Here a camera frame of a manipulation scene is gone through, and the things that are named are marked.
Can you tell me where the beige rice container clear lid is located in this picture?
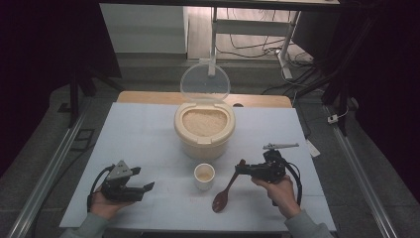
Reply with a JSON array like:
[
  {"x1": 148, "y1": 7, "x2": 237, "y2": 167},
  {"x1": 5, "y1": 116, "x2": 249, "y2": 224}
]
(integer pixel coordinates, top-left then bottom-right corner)
[{"x1": 173, "y1": 59, "x2": 237, "y2": 162}]

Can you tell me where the aluminium rail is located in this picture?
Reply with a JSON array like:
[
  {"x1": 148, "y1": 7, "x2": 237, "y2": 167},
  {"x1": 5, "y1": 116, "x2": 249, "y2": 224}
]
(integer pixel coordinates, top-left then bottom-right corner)
[
  {"x1": 6, "y1": 108, "x2": 87, "y2": 238},
  {"x1": 325, "y1": 105, "x2": 399, "y2": 238}
]

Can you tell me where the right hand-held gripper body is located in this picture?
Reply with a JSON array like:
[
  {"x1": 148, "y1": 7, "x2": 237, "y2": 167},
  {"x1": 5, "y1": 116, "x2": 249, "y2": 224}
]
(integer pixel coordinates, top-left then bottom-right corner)
[{"x1": 245, "y1": 142, "x2": 300, "y2": 183}]

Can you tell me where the person's right hand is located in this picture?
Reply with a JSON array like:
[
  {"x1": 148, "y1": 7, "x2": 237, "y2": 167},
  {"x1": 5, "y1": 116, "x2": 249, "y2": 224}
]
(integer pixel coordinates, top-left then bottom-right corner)
[{"x1": 251, "y1": 174, "x2": 302, "y2": 220}]

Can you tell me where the brown wooden spoon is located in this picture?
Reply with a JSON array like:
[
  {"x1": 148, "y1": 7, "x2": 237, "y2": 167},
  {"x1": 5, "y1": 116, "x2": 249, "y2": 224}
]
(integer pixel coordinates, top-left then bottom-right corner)
[{"x1": 211, "y1": 159, "x2": 248, "y2": 213}]

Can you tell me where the black metal stand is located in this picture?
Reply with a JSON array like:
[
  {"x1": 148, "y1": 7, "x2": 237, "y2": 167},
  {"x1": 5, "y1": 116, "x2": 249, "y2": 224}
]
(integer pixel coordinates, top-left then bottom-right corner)
[{"x1": 57, "y1": 63, "x2": 125, "y2": 128}]

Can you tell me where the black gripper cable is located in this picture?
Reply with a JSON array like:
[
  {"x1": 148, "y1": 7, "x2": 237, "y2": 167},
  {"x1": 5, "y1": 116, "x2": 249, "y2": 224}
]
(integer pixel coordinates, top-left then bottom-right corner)
[
  {"x1": 271, "y1": 161, "x2": 303, "y2": 207},
  {"x1": 86, "y1": 165, "x2": 115, "y2": 213}
]

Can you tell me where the white paper label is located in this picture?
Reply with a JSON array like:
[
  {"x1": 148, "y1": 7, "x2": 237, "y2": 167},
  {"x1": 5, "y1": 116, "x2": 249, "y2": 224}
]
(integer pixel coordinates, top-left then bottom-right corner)
[{"x1": 305, "y1": 139, "x2": 321, "y2": 158}]

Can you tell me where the white table mat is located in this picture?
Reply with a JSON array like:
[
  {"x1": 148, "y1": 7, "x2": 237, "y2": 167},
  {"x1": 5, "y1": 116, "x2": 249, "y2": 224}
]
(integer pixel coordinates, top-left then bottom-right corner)
[{"x1": 58, "y1": 102, "x2": 337, "y2": 232}]

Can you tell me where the tangle of floor cables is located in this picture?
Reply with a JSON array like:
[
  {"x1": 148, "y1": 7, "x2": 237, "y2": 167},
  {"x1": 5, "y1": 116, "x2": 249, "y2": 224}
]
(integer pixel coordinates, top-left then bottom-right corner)
[{"x1": 216, "y1": 9, "x2": 315, "y2": 68}]

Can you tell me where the white cabinet panel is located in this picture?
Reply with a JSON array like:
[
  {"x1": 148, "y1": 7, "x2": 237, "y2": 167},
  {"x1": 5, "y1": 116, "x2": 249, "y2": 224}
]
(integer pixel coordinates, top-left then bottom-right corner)
[{"x1": 99, "y1": 3, "x2": 189, "y2": 55}]

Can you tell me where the white cup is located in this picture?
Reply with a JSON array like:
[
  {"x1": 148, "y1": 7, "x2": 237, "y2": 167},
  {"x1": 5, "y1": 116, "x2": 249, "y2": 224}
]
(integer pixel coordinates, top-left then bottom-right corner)
[{"x1": 193, "y1": 163, "x2": 216, "y2": 191}]

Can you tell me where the person's left hand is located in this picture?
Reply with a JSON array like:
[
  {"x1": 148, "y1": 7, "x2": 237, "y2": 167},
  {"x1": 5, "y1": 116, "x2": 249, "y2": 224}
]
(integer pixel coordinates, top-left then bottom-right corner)
[{"x1": 89, "y1": 189, "x2": 135, "y2": 221}]

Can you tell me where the white desk frame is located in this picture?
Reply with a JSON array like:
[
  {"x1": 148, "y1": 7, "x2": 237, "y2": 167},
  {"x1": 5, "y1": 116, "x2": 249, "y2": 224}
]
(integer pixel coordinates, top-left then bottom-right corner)
[{"x1": 207, "y1": 6, "x2": 302, "y2": 80}]

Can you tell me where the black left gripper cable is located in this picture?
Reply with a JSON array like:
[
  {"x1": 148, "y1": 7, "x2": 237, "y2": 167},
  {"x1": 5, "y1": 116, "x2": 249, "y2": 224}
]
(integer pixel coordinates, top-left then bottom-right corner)
[{"x1": 86, "y1": 165, "x2": 115, "y2": 213}]

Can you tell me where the white adapter with cable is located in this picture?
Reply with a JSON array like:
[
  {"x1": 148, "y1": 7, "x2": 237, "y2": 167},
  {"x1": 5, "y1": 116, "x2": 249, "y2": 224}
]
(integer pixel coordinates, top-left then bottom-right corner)
[{"x1": 327, "y1": 106, "x2": 351, "y2": 125}]

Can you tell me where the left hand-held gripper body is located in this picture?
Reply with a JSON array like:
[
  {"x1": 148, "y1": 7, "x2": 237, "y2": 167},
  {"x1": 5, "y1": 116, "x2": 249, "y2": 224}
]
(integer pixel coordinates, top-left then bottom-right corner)
[{"x1": 99, "y1": 160, "x2": 146, "y2": 203}]

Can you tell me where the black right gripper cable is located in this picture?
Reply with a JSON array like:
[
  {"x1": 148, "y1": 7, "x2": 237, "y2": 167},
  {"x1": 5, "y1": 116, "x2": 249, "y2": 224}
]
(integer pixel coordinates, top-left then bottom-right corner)
[{"x1": 271, "y1": 161, "x2": 303, "y2": 207}]

